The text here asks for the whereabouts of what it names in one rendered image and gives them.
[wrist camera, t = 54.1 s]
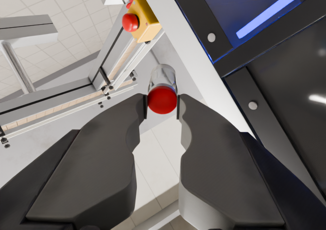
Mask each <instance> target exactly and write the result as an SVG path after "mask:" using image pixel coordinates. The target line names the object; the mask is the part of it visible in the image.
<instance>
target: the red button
mask: <svg viewBox="0 0 326 230"><path fill-rule="evenodd" d="M122 26H123V28H124V30H125V31H127V32H129V33H130V32H134V31H136V30H137V28H138V20H137V17H136V16H135V14H133V13H126V14H124V15H123V17H122Z"/></svg>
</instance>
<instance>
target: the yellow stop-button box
mask: <svg viewBox="0 0 326 230"><path fill-rule="evenodd" d="M127 13H133V14H135V16H136V17H137V20H138V28H137V30H136V31H134V32H131V34H132V36H133V37H134V39H135V41H136V42H137V43H141V42H146V41H150V40H155V39H157V38H158V37H159V36H160V35H161V34H162V32H163V31H164V30H163V28H162V26H161V24H160V23H159V21H158V19H157V18H156V16H155V14H154V13H153V11H152V9H151V7H150V5H149V4H148V2H147V0H133V2H132V4H131V6H130V8H129V10H128V11H127Z"/></svg>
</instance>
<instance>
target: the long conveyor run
mask: <svg viewBox="0 0 326 230"><path fill-rule="evenodd" d="M132 82H133V81H132V78H131V77H130V76H127V77H126V78H125V80H124V81H123V82H122V83H121V84H120V86H119V87H118V88H117V89H116V90H114V89H113V90H109V91H108V92H107V94H104V92H103V91H104V90H105V88H106V87H107V86H104V87H102V88H101V89H99V90H98V91H97V90H96V89H95V87H94V86H93V84H92V82H91V80H90V79H89V77H86V78H83V79H80V80H76V81H73V82H69V83H66V84H62V85H59V86H56V87H53V88H49V89H46V90H43V91H39V92H36V93H33V94H29V95H26V96H23V97H19V98H16V99H12V100H9V101H6V102H2V103H0V142H1V143H2V144H5V146H4V147H5V148H9V147H10V144H7V143H8V142H9V141H8V139H9V138H11V137H14V136H16V135H19V134H21V133H24V132H26V131H29V130H31V129H34V128H36V127H39V126H41V125H44V124H46V123H49V122H51V121H54V120H56V119H59V118H61V117H63V116H66V115H69V114H71V113H74V112H76V111H79V110H81V109H84V108H86V107H88V106H91V105H93V104H96V103H98V105H100V108H103V107H104V106H103V105H102V101H103V100H106V99H107V100H110V99H111V97H114V96H116V95H119V94H121V93H124V92H126V91H129V90H131V89H133V86H135V85H137V84H138V83H137V82H133V83H132Z"/></svg>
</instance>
